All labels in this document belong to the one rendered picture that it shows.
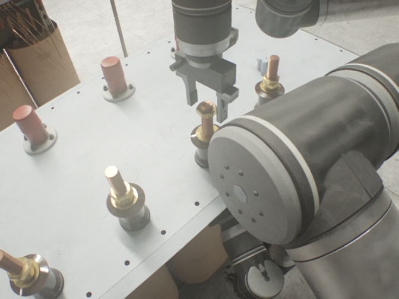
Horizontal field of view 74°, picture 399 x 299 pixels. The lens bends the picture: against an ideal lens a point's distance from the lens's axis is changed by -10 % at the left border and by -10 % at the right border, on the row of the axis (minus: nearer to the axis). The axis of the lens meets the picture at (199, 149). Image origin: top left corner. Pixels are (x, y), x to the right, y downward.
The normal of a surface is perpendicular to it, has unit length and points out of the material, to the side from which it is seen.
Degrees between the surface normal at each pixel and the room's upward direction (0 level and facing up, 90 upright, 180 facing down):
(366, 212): 23
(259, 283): 13
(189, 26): 90
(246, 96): 0
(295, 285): 0
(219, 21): 90
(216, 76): 90
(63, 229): 0
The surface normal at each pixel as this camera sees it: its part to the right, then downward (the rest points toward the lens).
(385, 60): -0.07, -0.73
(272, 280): 0.12, -0.50
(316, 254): -0.68, 0.26
